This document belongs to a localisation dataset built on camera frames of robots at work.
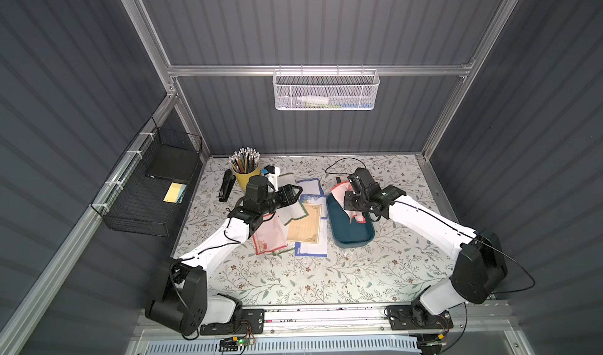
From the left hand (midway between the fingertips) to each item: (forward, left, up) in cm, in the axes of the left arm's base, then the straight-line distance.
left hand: (299, 190), depth 81 cm
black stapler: (+21, +34, -20) cm, 45 cm away
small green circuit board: (-42, +21, -23) cm, 52 cm away
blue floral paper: (-12, -7, -21) cm, 25 cm away
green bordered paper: (+24, +7, -22) cm, 34 cm away
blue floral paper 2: (+11, -6, -20) cm, 24 cm away
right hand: (-1, -17, -6) cm, 18 cm away
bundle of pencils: (+20, +23, -5) cm, 31 cm away
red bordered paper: (+3, -14, -5) cm, 16 cm away
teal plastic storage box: (-8, -17, -16) cm, 24 cm away
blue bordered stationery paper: (+18, -5, -22) cm, 29 cm away
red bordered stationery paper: (-6, +12, -22) cm, 26 cm away
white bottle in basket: (+35, -5, +13) cm, 38 cm away
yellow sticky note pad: (-4, +40, +4) cm, 40 cm away
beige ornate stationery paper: (-4, -2, -21) cm, 21 cm away
